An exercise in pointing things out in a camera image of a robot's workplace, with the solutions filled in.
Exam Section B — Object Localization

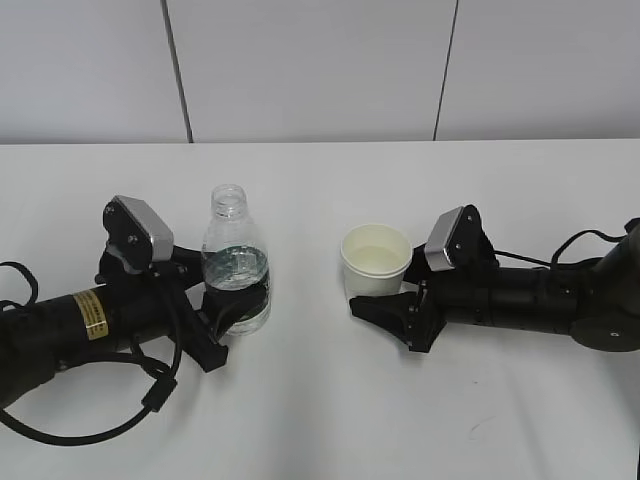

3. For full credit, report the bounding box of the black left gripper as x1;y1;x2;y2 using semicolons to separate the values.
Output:
97;246;269;372

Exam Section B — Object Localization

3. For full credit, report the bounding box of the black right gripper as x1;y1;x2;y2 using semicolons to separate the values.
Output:
349;244;446;353

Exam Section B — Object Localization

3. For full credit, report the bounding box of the clear green-label water bottle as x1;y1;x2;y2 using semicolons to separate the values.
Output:
201;184;271;336

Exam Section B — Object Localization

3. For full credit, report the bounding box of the white paper cup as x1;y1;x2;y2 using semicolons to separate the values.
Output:
340;224;413;299

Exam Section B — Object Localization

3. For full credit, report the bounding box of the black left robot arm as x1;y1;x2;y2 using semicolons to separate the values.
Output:
1;247;268;407

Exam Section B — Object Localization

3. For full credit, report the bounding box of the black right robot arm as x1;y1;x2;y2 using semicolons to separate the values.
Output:
349;205;639;353

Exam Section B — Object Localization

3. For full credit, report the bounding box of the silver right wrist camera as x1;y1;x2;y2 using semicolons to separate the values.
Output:
424;204;499;272

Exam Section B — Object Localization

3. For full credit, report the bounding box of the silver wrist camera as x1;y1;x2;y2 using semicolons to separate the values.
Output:
424;204;499;272
103;195;174;275

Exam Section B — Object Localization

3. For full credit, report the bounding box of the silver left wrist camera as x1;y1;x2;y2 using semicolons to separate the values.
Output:
103;195;174;275

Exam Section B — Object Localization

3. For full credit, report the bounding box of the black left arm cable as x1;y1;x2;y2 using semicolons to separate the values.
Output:
0;259;186;447

